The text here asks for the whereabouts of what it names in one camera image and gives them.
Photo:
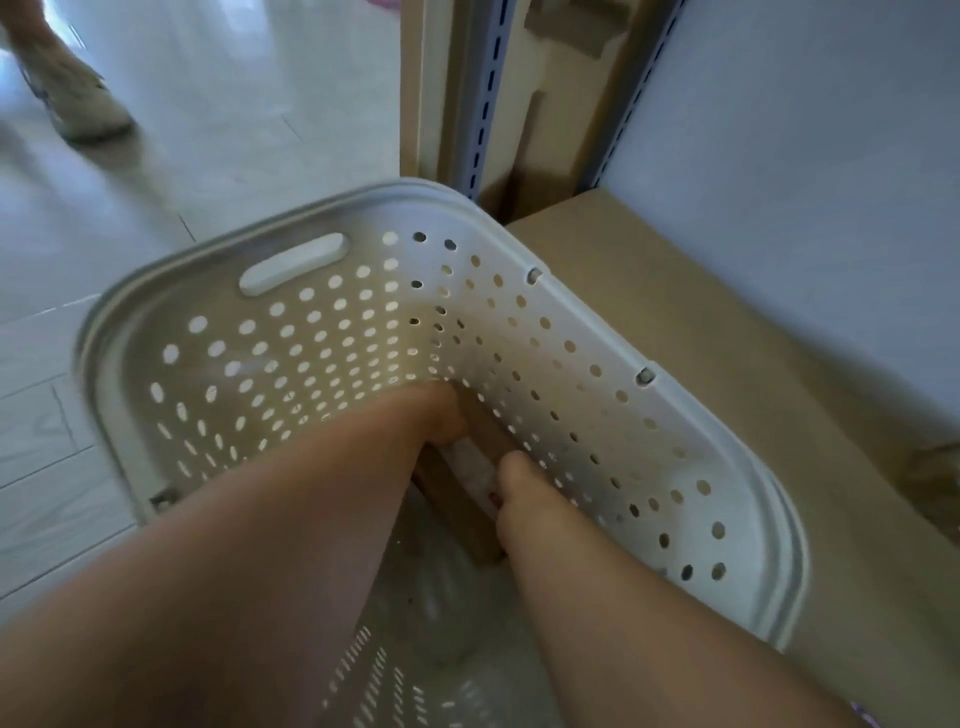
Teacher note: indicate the brown cardboard box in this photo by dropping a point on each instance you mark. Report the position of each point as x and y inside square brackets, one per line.
[461, 525]

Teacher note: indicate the person's left fingers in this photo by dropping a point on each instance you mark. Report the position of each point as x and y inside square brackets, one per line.
[452, 416]

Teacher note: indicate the person's right fingers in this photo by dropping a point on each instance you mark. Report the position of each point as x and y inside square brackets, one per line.
[511, 484]

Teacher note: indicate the beige door frame post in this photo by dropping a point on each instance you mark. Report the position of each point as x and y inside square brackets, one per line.
[424, 82]

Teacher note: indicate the person's right forearm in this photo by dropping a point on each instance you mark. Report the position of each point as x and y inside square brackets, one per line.
[637, 645]

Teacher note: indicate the tan shelf board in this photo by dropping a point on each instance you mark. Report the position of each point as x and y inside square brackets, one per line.
[750, 420]

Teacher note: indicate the person's left forearm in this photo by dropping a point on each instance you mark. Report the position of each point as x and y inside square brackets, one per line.
[247, 570]

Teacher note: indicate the person's right hand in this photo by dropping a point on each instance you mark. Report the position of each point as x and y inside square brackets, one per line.
[525, 502]

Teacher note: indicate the grey slotted shelf upright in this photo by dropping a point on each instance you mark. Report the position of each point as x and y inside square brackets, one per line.
[634, 82]
[487, 90]

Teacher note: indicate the person's left hand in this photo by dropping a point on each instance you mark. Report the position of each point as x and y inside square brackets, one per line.
[431, 416]

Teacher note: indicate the white packet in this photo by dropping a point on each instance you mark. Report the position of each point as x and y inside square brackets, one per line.
[471, 472]

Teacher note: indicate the white perforated plastic laundry basket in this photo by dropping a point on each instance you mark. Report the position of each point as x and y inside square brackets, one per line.
[570, 420]

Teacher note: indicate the brown cardboard sheet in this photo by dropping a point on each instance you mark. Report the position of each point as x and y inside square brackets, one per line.
[559, 112]

